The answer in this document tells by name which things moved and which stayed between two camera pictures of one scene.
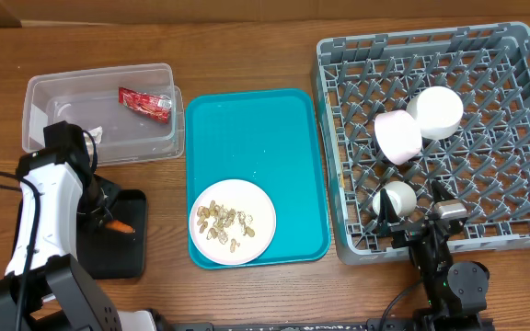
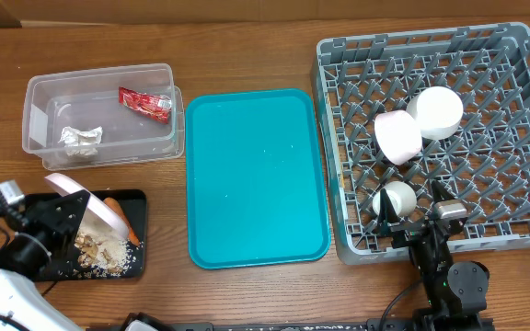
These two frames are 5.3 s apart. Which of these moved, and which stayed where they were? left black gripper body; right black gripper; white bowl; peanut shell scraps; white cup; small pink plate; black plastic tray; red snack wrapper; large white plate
Moved: peanut shell scraps; left black gripper body; large white plate
Stayed: white bowl; small pink plate; white cup; black plastic tray; right black gripper; red snack wrapper
